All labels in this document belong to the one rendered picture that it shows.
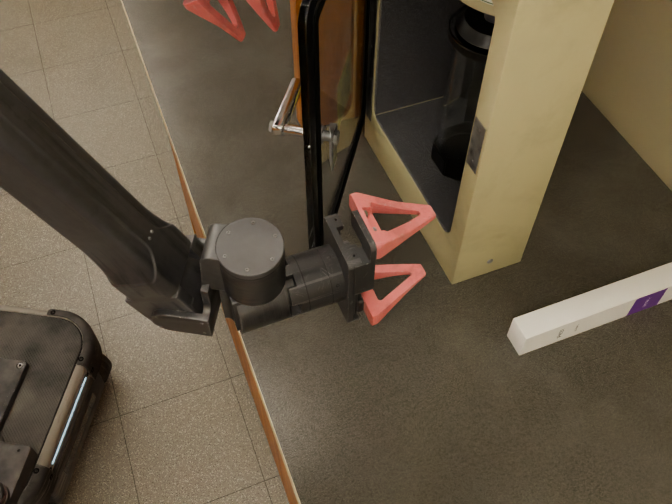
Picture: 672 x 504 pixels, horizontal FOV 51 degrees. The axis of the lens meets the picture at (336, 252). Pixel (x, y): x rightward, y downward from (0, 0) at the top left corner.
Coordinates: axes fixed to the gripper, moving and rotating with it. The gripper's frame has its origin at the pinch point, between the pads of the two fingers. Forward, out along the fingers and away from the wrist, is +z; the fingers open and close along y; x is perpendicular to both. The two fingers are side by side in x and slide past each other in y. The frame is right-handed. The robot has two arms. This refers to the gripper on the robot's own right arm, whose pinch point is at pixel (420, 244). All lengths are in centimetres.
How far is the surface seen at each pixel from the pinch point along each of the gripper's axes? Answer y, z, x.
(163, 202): -120, -22, 124
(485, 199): -8.6, 13.8, 8.8
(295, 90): 0.6, -4.2, 25.7
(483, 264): -23.5, 16.3, 8.8
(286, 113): 0.6, -6.5, 22.3
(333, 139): 0.1, -2.8, 16.9
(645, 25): -11, 55, 32
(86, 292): -120, -51, 98
